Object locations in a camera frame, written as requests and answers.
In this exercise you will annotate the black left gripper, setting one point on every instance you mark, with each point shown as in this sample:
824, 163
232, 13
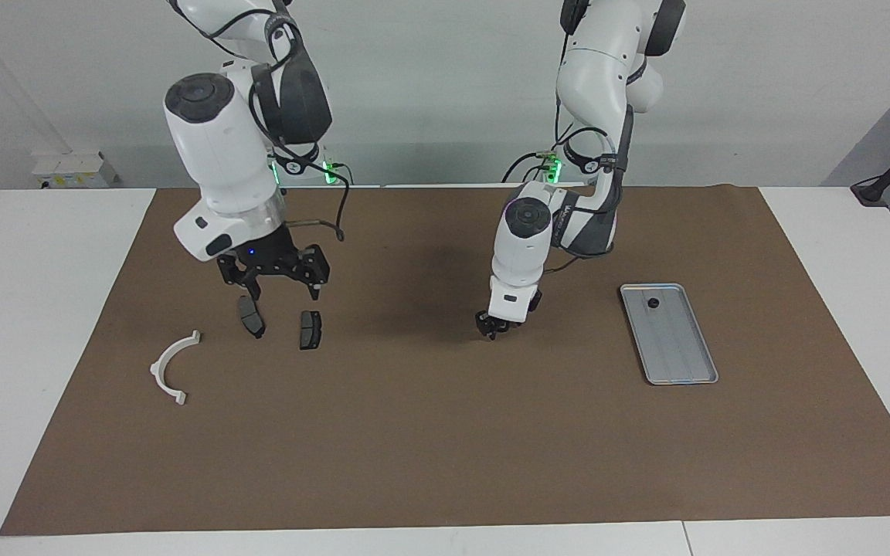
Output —
495, 320

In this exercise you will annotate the long dark grey brake pad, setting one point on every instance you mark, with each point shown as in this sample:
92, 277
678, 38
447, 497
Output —
252, 320

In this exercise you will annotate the brown table mat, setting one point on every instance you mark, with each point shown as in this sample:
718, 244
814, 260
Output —
445, 448

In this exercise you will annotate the silver metal tray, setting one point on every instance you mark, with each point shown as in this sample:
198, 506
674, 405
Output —
673, 347

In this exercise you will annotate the white power strip box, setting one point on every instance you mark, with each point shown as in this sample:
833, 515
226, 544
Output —
74, 170

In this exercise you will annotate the white curved plastic bracket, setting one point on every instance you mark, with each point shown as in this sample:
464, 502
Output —
157, 371

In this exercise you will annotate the short dark grey brake pad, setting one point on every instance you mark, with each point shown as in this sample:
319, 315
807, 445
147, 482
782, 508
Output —
310, 330

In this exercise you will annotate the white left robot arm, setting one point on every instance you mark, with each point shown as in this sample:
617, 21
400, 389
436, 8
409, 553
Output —
599, 69

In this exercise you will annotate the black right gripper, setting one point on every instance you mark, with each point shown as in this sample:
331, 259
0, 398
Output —
275, 259

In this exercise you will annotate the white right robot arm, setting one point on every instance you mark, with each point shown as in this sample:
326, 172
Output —
221, 154

